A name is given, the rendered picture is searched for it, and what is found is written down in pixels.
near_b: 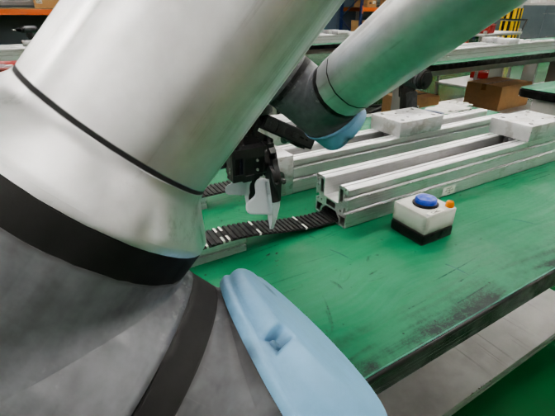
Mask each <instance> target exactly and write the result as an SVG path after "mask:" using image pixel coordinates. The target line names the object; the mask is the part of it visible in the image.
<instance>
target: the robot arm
mask: <svg viewBox="0 0 555 416"><path fill-rule="evenodd" d="M344 1H345V0H59V1H58V3H57V4H56V5H55V7H54V9H53V10H52V12H51V13H50V14H49V15H48V17H47V18H46V20H45V22H44V23H43V24H42V26H41V27H40V29H39V30H38V31H37V33H36V34H35V36H34V37H33V39H32V40H31V42H30V44H29V45H28V46H27V47H26V49H25V50H24V52H23V53H22V54H21V56H20V58H19V59H18V61H17V62H16V63H15V64H14V66H12V67H11V68H10V69H8V70H5V71H3V72H0V416H387V412H386V410H385V409H384V407H383V405H382V403H381V401H380V399H379V398H378V397H377V395H376V394H375V392H374V391H373V389H372V387H371V386H370V385H369V384H368V383H367V382H366V380H365V379H364V378H363V376H362V375H361V374H360V373H359V371H358V370H357V369H356V368H355V366H354V365H353V364H352V363H351V362H350V361H349V359H348V358H347V357H346V356H345V355H344V354H343V353H342V352H341V351H340V350H339V349H338V348H337V347H336V346H335V345H334V344H333V343H332V342H331V341H330V339H329V338H328V337H327V336H326V335H325V334H324V333H323V332H322V331H321V330H320V329H319V328H318V327H317V326H316V325H315V324H314V323H313V322H312V321H311V320H310V319H309V318H308V317H307V316H305V315H304V314H303V313H302V312H301V311H300V310H299V309H298V308H297V307H296V306H295V305H294V304H293V303H292V302H291V301H290V300H289V299H288V298H286V297H285V296H284V295H283V294H282V293H280V292H279V291H278V290H277V289H275V288H274V287H273V286H272V285H270V284H269V283H268V282H266V281H265V280H264V279H263V278H261V277H258V276H257V275H255V274H254V273H253V272H251V271H249V270H247V269H243V268H238V269H236V270H234V271H233V272H232V273H231V274H230V275H225V276H223V278H222V279H221V282H220V287H216V286H213V285H212V284H211V283H209V282H207V281H205V280H204V279H202V278H200V277H199V276H198V275H196V274H194V273H193V272H191V271H190V270H189V269H190V267H191V266H192V265H193V263H194V262H195V261H196V260H197V258H198V257H199V256H200V255H201V253H202V250H203V249H204V247H205V246H206V234H205V229H204V223H203V218H202V208H201V199H202V195H203V193H204V191H205V189H206V187H207V186H208V185H209V183H210V182H211V180H212V179H213V178H214V176H215V175H216V174H217V173H218V171H219V170H220V169H223V168H226V173H227V178H228V179H229V180H231V181H232V183H230V184H229V185H227V186H226V187H225V193H226V194H228V195H244V196H245V202H246V210H247V212H248V213H249V214H251V215H268V224H269V228H270V229H273V228H274V225H275V223H276V219H277V217H278V211H279V206H280V200H281V193H282V179H281V173H280V169H279V166H278V156H277V150H276V149H275V147H274V143H273V138H271V137H269V136H267V135H265V134H263V133H261V132H259V131H258V129H259V128H260V129H262V130H266V131H267V132H269V133H272V134H274V135H277V136H279V137H281V138H284V139H286V140H288V141H290V144H293V145H294V146H295V147H296V148H302V149H305V148H307V149H312V147H313V144H314V143H315V141H316V142H317V143H319V144H320V145H322V146H323V147H324V148H326V149H328V150H336V149H340V148H342V147H343V146H345V145H346V144H347V143H348V142H349V140H351V139H352V138H353V137H354V136H355V135H356V134H357V133H358V132H359V130H360V129H361V127H362V126H363V123H364V121H365V119H366V115H367V113H366V110H365V109H366V108H367V107H369V106H371V105H372V104H373V103H374V102H376V101H378V100H379V99H381V98H382V97H384V96H386V95H387V94H388V93H389V92H391V91H393V90H394V89H396V88H397V87H399V86H400V85H402V84H403V83H405V82H406V81H408V80H409V79H411V78H413V77H414V76H415V75H416V74H418V73H420V72H421V71H423V70H424V69H426V68H428V67H429V66H430V65H431V64H433V63H435V62H436V61H438V60H439V59H441V58H443V57H444V56H445V55H446V54H448V53H450V52H451V51H453V50H455V49H456V48H457V47H459V46H460V45H462V44H463V43H465V42H466V41H468V40H470V39H471V38H472V37H473V36H475V35H477V34H478V33H480V32H481V31H483V30H485V29H486V28H487V27H488V26H490V25H492V24H493V23H494V22H496V21H498V20H499V19H501V18H502V17H503V16H505V15H506V14H508V13H509V12H511V11H513V10H514V9H516V8H517V7H518V6H520V5H521V4H523V3H524V2H526V1H528V0H386V1H385V2H384V3H383V4H382V5H381V6H380V7H379V8H378V9H377V10H376V11H375V12H374V13H373V14H372V15H371V16H370V17H369V18H368V19H367V20H366V21H365V22H364V23H363V24H362V25H361V26H359V27H358V28H357V29H356V30H355V31H354V32H353V33H352V34H351V35H350V36H349V37H348V38H347V39H346V40H345V41H344V42H343V43H342V44H341V45H340V46H339V47H338V48H336V49H335V50H334V51H333V52H332V53H331V54H330V55H329V56H328V57H327V58H326V59H325V60H324V61H323V62H322V63H321V64H320V65H319V66H317V65H316V64H315V63H314V62H312V61H311V60H310V59H309V58H308V57H307V56H306V55H305V54H306V52H307V51H308V49H309V48H310V47H311V46H312V44H313V43H314V42H315V40H316V39H317V37H318V36H319V35H320V33H321V32H322V31H323V30H324V28H325V27H326V25H327V24H328V23H329V21H330V20H331V18H332V17H333V16H334V14H335V13H336V12H337V11H338V9H339V8H340V6H341V5H342V4H343V2H344ZM273 107H274V108H275V109H277V110H278V111H279V112H281V113H282V114H283V115H284V116H285V117H286V118H287V119H288V120H290V121H291V122H292V123H294V124H295V125H296V127H295V126H293V125H290V124H288V123H286V122H284V121H281V120H279V119H277V118H275V117H273V116H270V115H268V114H270V113H272V112H273ZM263 175H264V176H265V178H262V177H261V176H263Z"/></svg>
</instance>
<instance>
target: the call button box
mask: <svg viewBox="0 0 555 416"><path fill-rule="evenodd" d="M417 195H418V194H416V195H413V196H409V197H406V198H403V199H400V200H398V201H395V204H394V210H393V216H392V217H393V219H392V220H391V228H393V229H394V230H396V231H397V232H399V233H401V234H403V235H405V236H406V237H407V238H409V239H411V240H413V241H415V242H416V243H418V244H419V245H421V246H423V245H426V244H427V243H431V242H434V241H435V240H438V239H441V238H444V237H446V236H449V235H450V234H451V231H452V224H453V220H454V216H455V212H456V207H454V208H448V207H446V206H445V204H446V202H443V201H441V200H439V199H438V202H437V205H436V206H422V205H419V204H417V203H416V202H415V196H417Z"/></svg>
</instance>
